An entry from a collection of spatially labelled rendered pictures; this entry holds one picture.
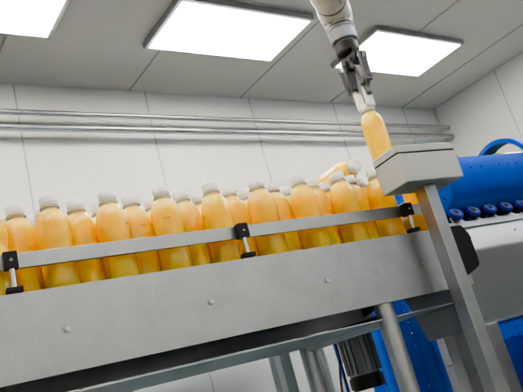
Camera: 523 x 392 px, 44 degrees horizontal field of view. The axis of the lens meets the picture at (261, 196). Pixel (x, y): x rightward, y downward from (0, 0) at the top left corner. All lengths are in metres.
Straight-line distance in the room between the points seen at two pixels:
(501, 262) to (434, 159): 0.49
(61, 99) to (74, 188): 0.80
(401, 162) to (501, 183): 0.62
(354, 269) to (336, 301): 0.10
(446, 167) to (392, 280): 0.33
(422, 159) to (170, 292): 0.73
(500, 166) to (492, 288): 0.41
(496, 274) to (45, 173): 3.91
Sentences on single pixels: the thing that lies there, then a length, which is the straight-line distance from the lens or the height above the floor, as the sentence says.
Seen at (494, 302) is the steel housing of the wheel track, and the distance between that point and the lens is 2.06.
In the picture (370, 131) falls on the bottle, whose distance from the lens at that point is 1.97.
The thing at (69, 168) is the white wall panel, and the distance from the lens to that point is 5.36.
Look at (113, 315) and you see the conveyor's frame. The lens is 1.31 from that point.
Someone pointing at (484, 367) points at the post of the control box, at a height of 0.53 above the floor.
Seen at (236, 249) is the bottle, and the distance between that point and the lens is 1.48.
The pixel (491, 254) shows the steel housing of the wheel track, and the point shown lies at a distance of 2.04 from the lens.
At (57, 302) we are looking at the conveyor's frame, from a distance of 1.30.
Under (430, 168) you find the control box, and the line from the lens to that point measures 1.70.
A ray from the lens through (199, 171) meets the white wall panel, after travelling 5.85.
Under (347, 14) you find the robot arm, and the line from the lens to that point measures 2.13.
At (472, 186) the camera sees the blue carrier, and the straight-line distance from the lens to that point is 2.10.
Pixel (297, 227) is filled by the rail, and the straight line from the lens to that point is 1.56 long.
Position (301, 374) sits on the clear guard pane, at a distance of 2.02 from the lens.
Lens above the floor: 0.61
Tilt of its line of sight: 16 degrees up
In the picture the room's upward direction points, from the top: 15 degrees counter-clockwise
